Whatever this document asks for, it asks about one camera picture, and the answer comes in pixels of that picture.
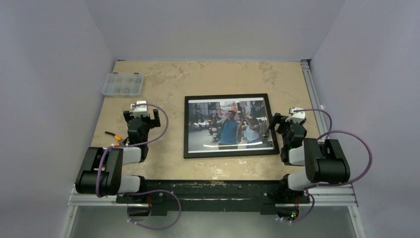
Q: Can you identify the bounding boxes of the black wooden picture frame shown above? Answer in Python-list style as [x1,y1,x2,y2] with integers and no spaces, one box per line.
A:
[183,93,280,160]

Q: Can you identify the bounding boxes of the printed photo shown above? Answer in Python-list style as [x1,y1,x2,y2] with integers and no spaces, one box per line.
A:
[187,97,275,153]

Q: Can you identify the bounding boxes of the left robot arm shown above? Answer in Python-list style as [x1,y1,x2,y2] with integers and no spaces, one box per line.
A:
[75,109,161,203]

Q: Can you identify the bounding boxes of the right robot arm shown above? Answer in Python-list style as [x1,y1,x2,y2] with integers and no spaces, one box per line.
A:
[269,113,351,202]

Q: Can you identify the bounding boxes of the clear plastic organizer box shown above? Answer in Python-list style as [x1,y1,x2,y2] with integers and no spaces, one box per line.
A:
[102,72,144,97]

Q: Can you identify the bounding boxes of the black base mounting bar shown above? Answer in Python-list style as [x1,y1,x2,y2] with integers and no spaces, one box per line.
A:
[116,179,310,216]

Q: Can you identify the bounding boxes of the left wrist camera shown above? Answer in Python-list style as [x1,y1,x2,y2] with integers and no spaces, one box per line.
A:
[130,101,149,118]

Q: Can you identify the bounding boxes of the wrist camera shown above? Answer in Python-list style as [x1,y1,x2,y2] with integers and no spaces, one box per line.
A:
[285,107,306,123]
[130,101,149,118]

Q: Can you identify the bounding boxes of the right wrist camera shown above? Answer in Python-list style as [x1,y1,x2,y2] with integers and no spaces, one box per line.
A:
[285,107,306,123]

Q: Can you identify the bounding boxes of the orange handled pliers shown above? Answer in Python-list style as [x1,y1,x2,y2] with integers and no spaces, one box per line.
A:
[105,131,124,146]

